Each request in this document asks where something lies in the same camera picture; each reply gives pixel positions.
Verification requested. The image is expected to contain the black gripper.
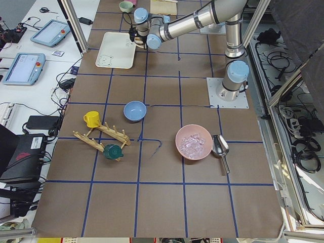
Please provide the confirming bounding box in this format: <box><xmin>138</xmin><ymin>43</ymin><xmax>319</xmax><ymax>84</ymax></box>
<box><xmin>129</xmin><ymin>26</ymin><xmax>148</xmax><ymax>50</ymax></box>

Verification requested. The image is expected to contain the cream round plate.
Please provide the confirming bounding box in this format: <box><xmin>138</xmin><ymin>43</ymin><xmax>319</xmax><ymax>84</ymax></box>
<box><xmin>134</xmin><ymin>37</ymin><xmax>146</xmax><ymax>49</ymax></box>

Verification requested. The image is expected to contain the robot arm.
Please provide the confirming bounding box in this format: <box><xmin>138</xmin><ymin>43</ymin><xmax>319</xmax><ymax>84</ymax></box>
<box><xmin>129</xmin><ymin>0</ymin><xmax>250</xmax><ymax>102</ymax></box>

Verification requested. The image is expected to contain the cream bear tray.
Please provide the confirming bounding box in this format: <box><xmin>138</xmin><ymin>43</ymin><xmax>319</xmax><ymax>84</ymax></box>
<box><xmin>95</xmin><ymin>32</ymin><xmax>136</xmax><ymax>69</ymax></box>

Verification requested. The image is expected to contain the green bowl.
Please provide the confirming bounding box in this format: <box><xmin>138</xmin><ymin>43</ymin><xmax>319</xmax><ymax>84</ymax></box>
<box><xmin>118</xmin><ymin>1</ymin><xmax>134</xmax><ymax>13</ymax></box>

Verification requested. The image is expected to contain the wooden cutting board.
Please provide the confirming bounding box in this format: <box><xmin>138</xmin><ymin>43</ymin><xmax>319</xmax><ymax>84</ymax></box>
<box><xmin>150</xmin><ymin>0</ymin><xmax>178</xmax><ymax>16</ymax></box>

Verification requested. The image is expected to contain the blue bowl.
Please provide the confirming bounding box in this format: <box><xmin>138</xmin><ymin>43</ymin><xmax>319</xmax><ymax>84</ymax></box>
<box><xmin>124</xmin><ymin>101</ymin><xmax>147</xmax><ymax>122</ymax></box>

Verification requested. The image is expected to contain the upper teach pendant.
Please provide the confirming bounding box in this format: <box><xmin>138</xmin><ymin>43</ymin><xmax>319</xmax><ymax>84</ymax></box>
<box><xmin>30</xmin><ymin>19</ymin><xmax>70</xmax><ymax>47</ymax></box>

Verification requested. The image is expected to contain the teach pendant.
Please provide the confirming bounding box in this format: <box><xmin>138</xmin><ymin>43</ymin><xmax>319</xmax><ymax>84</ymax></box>
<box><xmin>3</xmin><ymin>53</ymin><xmax>46</xmax><ymax>86</ymax></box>
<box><xmin>30</xmin><ymin>19</ymin><xmax>70</xmax><ymax>47</ymax></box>

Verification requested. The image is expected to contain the yellow mug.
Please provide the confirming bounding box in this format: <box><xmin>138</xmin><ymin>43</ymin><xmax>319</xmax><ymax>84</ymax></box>
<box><xmin>83</xmin><ymin>111</ymin><xmax>101</xmax><ymax>128</ymax></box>

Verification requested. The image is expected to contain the wooden dish rack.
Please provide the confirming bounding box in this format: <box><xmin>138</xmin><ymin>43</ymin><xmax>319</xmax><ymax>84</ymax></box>
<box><xmin>73</xmin><ymin>121</ymin><xmax>132</xmax><ymax>163</ymax></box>

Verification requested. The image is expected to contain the dark green mug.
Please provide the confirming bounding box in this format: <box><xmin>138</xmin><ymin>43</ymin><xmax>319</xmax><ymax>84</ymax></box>
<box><xmin>103</xmin><ymin>144</ymin><xmax>124</xmax><ymax>159</ymax></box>

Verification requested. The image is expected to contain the pink bowl with ice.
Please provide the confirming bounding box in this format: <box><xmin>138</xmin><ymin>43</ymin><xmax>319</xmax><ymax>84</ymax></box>
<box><xmin>175</xmin><ymin>124</ymin><xmax>213</xmax><ymax>160</ymax></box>

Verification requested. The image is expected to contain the lower teach pendant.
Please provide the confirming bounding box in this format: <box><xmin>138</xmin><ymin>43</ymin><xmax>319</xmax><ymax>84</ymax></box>
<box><xmin>3</xmin><ymin>53</ymin><xmax>46</xmax><ymax>86</ymax></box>

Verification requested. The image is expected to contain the black power adapter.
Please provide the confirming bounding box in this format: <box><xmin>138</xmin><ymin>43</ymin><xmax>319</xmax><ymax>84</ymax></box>
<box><xmin>26</xmin><ymin>115</ymin><xmax>59</xmax><ymax>130</ymax></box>

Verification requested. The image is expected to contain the metal scoop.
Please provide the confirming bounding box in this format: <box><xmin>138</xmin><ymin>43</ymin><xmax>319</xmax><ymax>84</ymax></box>
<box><xmin>212</xmin><ymin>134</ymin><xmax>230</xmax><ymax>174</ymax></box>

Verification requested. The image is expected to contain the black electronics box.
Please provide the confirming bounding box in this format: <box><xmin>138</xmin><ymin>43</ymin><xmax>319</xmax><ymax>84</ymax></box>
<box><xmin>1</xmin><ymin>125</ymin><xmax>48</xmax><ymax>184</ymax></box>

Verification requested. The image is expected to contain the aluminium frame post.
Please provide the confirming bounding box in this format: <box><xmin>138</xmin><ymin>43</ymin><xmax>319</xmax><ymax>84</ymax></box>
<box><xmin>57</xmin><ymin>0</ymin><xmax>88</xmax><ymax>54</ymax></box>

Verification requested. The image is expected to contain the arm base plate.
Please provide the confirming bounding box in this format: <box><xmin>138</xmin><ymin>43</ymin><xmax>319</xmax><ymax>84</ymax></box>
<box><xmin>207</xmin><ymin>77</ymin><xmax>249</xmax><ymax>109</ymax></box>
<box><xmin>199</xmin><ymin>22</ymin><xmax>226</xmax><ymax>35</ymax></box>

